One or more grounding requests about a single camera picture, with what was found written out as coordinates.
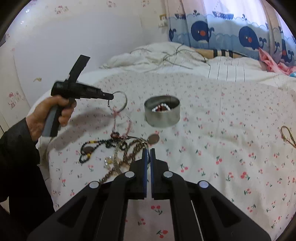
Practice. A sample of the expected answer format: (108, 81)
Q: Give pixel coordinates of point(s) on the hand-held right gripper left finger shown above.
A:
(144, 171)

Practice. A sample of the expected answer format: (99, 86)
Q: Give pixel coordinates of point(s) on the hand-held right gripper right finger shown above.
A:
(153, 171)

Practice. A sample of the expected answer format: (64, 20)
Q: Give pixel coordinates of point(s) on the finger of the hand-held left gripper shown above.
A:
(107, 96)

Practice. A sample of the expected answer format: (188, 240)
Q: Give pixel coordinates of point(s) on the round metal tin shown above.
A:
(161, 119)

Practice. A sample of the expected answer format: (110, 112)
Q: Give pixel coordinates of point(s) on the person's left forearm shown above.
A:
(18, 173)

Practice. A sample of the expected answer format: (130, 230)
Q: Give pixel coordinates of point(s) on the person's left hand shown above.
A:
(39, 113)

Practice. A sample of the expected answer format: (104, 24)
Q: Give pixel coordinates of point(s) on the wide silver bangle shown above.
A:
(124, 140)

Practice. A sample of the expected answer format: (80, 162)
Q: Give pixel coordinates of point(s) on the cherry print bed sheet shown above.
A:
(219, 115)

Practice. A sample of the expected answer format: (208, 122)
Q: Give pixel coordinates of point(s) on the striped pillow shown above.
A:
(222, 53)

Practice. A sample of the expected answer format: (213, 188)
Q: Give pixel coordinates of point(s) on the white striped quilt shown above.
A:
(242, 67)

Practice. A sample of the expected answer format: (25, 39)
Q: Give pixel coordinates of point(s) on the whale print curtain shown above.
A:
(231, 23)

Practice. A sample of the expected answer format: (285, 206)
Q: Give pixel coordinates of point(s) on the pink cloth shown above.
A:
(268, 60)

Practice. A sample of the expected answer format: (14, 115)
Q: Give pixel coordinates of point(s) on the small blue object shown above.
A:
(293, 74)

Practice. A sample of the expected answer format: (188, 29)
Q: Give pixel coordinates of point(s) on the pink cartoon wall sticker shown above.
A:
(15, 99)
(111, 3)
(61, 9)

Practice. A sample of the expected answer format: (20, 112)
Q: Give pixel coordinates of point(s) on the wall socket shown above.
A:
(163, 21)

